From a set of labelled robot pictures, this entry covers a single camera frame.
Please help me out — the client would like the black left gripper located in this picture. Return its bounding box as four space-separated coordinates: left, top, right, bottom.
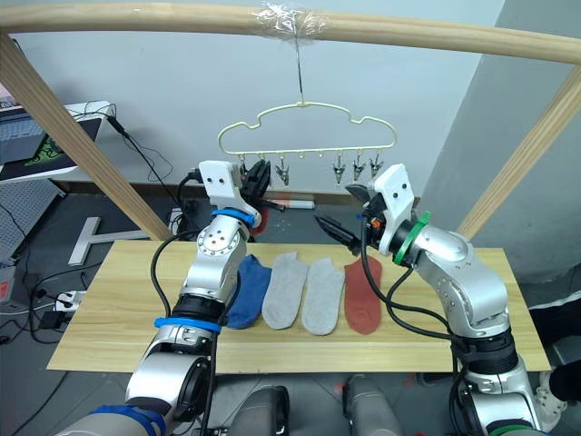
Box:
238 161 286 213

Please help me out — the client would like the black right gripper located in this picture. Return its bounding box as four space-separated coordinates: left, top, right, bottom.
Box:
313 182 387 254

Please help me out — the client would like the cream clip hanger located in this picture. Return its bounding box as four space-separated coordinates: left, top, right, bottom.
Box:
218 35 399 161

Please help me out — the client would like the red and white marker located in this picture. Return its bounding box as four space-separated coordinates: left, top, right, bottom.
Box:
266 197 315 211

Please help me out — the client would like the red sock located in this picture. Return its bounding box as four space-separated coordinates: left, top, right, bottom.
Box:
343 254 384 336

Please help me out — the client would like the grey sock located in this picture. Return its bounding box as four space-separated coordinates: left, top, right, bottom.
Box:
261 252 311 332
300 257 345 337

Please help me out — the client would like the blue sock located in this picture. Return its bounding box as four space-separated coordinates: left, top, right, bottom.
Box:
224 253 273 331

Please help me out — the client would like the clear tape wrap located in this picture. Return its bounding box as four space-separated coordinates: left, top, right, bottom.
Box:
251 2 330 45

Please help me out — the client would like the silver T-shaped floor base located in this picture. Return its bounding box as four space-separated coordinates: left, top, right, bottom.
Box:
67 216 147 267

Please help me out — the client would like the wooden rack leg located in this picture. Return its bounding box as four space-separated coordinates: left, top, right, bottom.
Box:
457 65 581 242
0 32 174 242

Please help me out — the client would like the wooden rack crossbar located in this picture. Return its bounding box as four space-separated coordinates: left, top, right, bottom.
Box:
0 3 581 67

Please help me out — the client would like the white power strip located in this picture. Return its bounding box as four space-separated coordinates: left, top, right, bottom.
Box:
53 290 86 313

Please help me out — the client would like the grey perforated board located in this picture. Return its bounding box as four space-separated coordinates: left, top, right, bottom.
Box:
0 179 64 267

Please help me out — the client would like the open laptop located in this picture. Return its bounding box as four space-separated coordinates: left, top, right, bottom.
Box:
0 85 103 170

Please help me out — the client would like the black power adapter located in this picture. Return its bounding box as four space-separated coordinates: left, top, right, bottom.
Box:
37 312 70 332

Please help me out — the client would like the white shoe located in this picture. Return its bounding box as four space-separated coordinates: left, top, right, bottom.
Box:
535 361 574 432

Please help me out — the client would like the blue left wrist strap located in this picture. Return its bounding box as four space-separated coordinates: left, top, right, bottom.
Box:
210 207 262 229

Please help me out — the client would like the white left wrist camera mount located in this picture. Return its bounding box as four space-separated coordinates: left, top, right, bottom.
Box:
198 160 262 228

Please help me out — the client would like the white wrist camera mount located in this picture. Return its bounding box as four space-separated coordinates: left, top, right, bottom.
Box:
370 163 417 256
198 160 262 228

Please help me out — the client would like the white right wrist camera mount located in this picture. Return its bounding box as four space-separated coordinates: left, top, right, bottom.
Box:
370 163 417 256

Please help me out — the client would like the green right wrist ring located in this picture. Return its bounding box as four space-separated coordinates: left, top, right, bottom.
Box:
392 211 430 267

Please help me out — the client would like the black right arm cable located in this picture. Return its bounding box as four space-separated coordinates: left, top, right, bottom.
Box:
359 213 459 436

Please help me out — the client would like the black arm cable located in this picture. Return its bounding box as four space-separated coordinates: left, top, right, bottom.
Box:
359 213 459 436
151 229 219 436

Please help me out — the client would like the black laptop cable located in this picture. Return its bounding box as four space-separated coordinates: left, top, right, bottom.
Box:
84 102 176 185

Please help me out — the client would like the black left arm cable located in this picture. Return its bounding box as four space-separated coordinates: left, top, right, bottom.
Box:
151 229 219 436

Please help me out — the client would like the blue left elbow strap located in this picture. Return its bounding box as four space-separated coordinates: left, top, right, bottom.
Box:
153 316 224 333

